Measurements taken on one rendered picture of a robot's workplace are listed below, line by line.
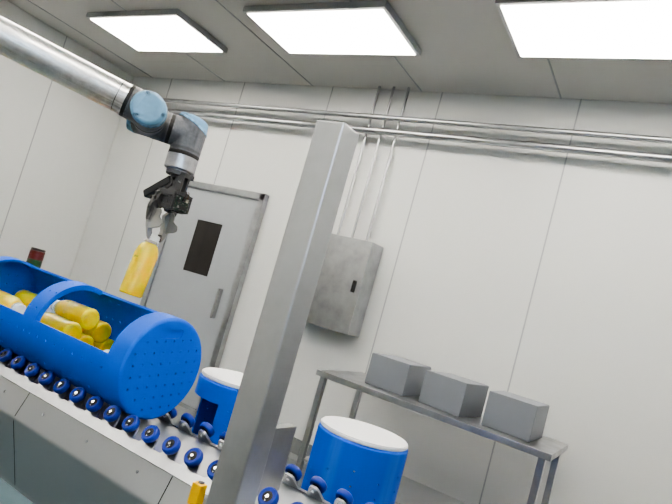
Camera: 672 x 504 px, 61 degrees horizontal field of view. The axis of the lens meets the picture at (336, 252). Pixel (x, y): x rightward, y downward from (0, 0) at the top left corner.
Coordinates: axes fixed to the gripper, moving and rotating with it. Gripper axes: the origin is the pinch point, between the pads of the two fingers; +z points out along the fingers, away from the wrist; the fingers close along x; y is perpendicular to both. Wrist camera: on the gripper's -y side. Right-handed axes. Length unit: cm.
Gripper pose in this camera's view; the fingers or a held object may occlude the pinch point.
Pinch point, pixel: (153, 235)
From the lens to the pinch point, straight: 175.3
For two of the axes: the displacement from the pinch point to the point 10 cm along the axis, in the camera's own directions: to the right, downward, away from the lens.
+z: -2.7, 9.6, -1.0
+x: 5.0, 2.2, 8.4
